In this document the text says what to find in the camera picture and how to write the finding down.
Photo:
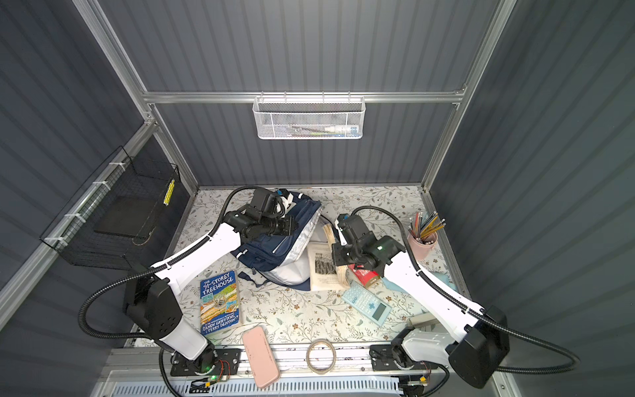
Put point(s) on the black wire basket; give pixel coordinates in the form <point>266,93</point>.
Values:
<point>122,224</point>

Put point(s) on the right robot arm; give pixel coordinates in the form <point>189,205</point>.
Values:
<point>473,349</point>

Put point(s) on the yellow tag on basket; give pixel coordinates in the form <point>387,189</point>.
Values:
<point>169,192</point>

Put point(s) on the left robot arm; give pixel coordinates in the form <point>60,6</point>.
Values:
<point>153,302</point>

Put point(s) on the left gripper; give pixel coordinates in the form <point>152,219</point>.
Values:
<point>289,226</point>

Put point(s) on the red card box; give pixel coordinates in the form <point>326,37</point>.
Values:
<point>365,277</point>

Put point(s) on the bundle of coloured pencils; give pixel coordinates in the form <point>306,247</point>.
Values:
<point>423,227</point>

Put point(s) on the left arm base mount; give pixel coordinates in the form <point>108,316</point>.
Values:
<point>212,362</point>

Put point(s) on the light blue calculator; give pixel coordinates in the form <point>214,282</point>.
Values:
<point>367,304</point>

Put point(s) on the pink pencil cup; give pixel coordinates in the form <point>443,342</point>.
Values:
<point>421,249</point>

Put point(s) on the white wire mesh basket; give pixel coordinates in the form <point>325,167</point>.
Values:
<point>274,114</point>

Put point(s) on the pink pencil case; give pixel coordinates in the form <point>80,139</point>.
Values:
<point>261,359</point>

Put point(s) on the blue treehouse paperback book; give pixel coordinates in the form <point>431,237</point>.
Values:
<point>219,303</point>

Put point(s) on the roll of clear tape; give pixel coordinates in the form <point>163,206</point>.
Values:
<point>321,357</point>

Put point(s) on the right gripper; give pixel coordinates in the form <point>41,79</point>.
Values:
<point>336,253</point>

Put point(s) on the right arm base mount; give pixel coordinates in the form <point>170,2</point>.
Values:
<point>386,358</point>

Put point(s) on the pens in white basket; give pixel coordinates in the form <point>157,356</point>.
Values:
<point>345,131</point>

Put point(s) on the navy blue student backpack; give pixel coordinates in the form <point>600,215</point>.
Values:
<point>278,258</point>

